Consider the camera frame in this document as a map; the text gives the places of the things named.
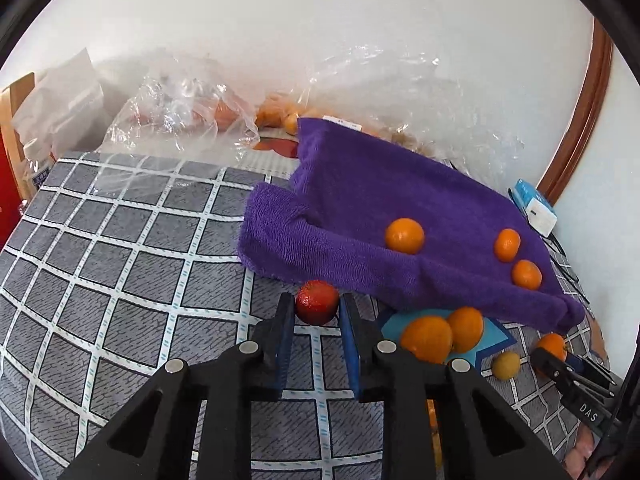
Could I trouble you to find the small red fruit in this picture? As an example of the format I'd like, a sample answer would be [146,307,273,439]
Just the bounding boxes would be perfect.
[295,280,340,326]

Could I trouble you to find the large orange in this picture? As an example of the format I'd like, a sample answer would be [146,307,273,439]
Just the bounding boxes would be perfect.
[385,218,425,255]

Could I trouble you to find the right hand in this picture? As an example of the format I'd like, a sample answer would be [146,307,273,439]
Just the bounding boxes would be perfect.
[564,425,596,479]

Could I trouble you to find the orange mandarin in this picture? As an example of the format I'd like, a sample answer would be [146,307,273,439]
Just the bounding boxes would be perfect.
[447,307,484,353]
[511,259,542,290]
[426,400,442,471]
[399,315,454,364]
[494,228,522,263]
[532,333,567,377]

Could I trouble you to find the green-brown pear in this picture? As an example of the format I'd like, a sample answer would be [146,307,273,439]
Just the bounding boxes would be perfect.
[491,351,521,382]

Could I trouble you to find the white blue box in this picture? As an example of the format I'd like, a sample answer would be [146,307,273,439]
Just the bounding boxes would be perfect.
[509,179,558,237]

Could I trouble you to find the purple towel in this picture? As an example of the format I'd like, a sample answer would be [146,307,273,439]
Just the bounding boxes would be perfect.
[238,118,585,334]

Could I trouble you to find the red paper bag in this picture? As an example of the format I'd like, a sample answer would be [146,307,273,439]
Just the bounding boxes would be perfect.
[0,136,22,246]

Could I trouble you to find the clear plastic bag right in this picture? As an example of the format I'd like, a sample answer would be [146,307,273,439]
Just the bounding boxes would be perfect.
[296,46,523,194]

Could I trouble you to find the clear plastic bag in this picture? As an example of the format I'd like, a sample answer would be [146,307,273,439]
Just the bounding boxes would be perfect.
[296,46,523,194]
[99,51,259,165]

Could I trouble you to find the clear plastic bag left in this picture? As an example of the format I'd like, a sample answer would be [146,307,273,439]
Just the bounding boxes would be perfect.
[99,51,259,165]

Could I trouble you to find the white plastic bag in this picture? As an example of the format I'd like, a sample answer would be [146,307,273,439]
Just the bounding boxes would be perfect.
[12,50,108,162]

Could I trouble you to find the cardboard box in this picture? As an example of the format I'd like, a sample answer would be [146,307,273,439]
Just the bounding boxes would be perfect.
[0,71,39,196]

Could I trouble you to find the black cables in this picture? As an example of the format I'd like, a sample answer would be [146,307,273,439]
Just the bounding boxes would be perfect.
[544,234,591,306]

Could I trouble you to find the brown door frame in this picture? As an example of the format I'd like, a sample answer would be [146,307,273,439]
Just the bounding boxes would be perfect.
[537,18,614,206]

